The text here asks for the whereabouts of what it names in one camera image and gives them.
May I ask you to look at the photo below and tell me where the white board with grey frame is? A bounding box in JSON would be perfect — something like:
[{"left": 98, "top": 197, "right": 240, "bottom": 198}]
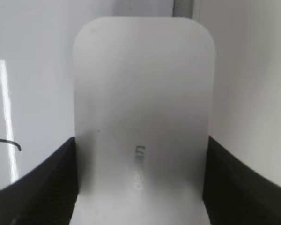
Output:
[{"left": 0, "top": 0, "right": 281, "bottom": 225}]

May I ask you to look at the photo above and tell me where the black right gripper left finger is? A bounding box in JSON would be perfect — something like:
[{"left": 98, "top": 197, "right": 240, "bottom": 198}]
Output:
[{"left": 0, "top": 137, "right": 78, "bottom": 225}]

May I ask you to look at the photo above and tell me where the white board eraser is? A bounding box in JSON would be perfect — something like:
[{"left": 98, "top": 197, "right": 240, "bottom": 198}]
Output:
[{"left": 73, "top": 17, "right": 216, "bottom": 225}]

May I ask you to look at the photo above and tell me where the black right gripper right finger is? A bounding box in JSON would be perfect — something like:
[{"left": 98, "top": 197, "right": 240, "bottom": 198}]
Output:
[{"left": 202, "top": 137, "right": 281, "bottom": 225}]

